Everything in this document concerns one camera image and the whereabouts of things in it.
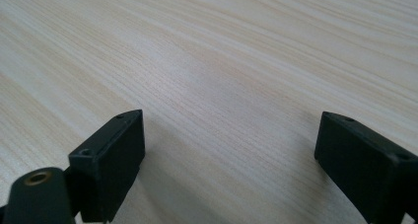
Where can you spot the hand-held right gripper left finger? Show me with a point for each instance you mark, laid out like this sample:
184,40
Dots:
111,164

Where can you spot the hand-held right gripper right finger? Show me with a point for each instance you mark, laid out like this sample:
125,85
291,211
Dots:
361,161

